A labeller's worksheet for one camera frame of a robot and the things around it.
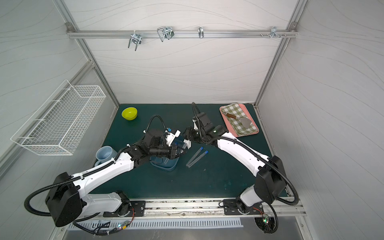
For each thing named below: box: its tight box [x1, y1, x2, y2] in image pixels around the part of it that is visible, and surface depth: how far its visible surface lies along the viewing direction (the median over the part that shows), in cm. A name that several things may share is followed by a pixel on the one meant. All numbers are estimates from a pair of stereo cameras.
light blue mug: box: [94, 145, 118, 167], surface depth 88 cm
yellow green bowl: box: [121, 107, 138, 121], surface depth 113 cm
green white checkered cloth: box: [221, 102, 259, 136], surface depth 115 cm
